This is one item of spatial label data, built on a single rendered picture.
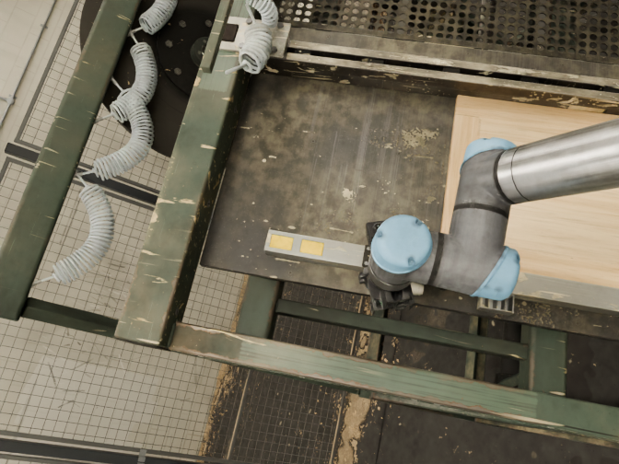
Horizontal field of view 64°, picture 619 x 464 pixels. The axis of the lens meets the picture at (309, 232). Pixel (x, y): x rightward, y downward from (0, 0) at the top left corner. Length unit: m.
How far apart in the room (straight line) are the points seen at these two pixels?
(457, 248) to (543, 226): 0.56
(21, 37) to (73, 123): 4.65
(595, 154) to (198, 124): 0.86
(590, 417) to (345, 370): 0.47
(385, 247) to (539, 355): 0.64
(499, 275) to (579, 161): 0.17
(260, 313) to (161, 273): 0.24
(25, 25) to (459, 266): 5.88
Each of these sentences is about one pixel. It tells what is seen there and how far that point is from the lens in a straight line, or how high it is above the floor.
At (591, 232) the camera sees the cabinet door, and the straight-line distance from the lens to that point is 1.26.
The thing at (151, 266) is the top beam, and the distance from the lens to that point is 1.09.
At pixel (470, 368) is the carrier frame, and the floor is 0.18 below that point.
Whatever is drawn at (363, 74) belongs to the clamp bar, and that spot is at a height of 1.57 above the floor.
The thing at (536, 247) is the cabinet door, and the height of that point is 1.18.
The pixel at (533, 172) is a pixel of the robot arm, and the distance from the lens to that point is 0.65.
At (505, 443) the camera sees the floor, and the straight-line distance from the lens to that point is 2.67.
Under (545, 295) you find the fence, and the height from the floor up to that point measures 1.19.
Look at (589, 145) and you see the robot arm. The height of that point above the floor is 1.64.
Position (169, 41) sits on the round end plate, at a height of 1.98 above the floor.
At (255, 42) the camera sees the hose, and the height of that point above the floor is 1.86.
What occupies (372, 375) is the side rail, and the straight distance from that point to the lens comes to 1.04.
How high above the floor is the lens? 2.09
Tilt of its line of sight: 26 degrees down
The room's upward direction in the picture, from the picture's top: 69 degrees counter-clockwise
